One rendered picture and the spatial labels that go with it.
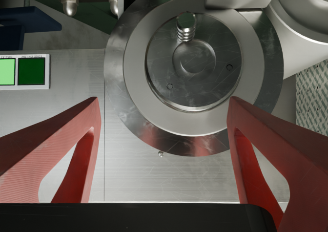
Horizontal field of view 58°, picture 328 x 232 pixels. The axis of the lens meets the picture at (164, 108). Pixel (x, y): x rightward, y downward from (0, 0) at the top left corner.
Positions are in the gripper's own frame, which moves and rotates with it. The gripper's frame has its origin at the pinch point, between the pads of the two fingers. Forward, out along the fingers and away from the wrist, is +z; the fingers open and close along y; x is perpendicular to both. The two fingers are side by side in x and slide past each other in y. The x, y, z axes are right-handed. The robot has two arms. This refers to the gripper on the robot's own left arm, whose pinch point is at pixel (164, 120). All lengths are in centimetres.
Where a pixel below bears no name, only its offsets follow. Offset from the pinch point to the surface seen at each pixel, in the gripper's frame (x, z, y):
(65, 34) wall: 119, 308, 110
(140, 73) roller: 4.1, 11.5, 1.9
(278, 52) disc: 2.7, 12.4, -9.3
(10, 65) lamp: 20, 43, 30
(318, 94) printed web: 14.1, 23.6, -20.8
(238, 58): 2.3, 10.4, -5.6
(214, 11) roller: 0.1, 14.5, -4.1
